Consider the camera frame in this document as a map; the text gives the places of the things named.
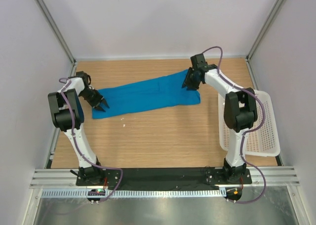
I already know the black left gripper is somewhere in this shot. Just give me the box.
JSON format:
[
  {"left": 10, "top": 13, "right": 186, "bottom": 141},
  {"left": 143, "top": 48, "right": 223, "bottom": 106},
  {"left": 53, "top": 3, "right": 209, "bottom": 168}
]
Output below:
[{"left": 79, "top": 88, "right": 107, "bottom": 112}]

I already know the blue t shirt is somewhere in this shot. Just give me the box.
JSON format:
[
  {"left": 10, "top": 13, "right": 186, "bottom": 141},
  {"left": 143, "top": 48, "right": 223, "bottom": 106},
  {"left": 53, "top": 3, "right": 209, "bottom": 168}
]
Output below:
[{"left": 92, "top": 70, "right": 201, "bottom": 119}]

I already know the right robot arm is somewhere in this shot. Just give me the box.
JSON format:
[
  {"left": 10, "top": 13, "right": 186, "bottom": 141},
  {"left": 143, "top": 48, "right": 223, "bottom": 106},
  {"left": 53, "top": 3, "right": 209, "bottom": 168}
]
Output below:
[{"left": 182, "top": 53, "right": 258, "bottom": 184}]

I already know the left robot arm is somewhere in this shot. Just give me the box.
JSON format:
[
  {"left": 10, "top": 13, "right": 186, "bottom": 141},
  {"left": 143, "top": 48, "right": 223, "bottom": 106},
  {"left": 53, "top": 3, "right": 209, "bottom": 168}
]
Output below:
[{"left": 48, "top": 71, "right": 109, "bottom": 186}]

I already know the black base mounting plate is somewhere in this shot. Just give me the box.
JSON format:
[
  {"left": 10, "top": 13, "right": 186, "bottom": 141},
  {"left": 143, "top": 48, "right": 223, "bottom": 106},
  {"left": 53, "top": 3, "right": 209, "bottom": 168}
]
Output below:
[{"left": 70, "top": 166, "right": 252, "bottom": 190}]

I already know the white plastic mesh basket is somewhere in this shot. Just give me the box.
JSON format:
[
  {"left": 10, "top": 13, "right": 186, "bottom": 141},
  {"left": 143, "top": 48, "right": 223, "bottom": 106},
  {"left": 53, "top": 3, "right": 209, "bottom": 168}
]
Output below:
[{"left": 218, "top": 90, "right": 280, "bottom": 157}]

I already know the white slotted cable duct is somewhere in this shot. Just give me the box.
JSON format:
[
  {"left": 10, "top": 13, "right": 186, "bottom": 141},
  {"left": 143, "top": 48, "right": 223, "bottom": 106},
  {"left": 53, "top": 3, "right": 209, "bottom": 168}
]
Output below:
[{"left": 41, "top": 187, "right": 226, "bottom": 199}]

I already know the right rear aluminium post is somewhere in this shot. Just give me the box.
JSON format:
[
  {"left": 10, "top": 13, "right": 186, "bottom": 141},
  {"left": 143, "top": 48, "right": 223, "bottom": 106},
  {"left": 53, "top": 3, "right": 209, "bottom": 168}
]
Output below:
[{"left": 246, "top": 0, "right": 286, "bottom": 63}]

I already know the aluminium post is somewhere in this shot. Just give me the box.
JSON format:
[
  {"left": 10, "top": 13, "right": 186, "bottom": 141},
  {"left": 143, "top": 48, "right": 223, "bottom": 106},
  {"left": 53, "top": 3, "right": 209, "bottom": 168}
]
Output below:
[
  {"left": 246, "top": 0, "right": 286, "bottom": 63},
  {"left": 35, "top": 0, "right": 76, "bottom": 65}
]

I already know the left rear aluminium post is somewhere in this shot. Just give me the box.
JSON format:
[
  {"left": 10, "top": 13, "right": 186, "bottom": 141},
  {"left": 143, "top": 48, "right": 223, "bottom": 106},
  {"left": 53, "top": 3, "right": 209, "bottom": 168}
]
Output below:
[{"left": 35, "top": 0, "right": 76, "bottom": 65}]

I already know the aluminium front frame rail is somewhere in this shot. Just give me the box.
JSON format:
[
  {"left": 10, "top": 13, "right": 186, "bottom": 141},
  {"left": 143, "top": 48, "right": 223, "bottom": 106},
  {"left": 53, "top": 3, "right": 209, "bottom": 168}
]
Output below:
[{"left": 30, "top": 166, "right": 299, "bottom": 191}]

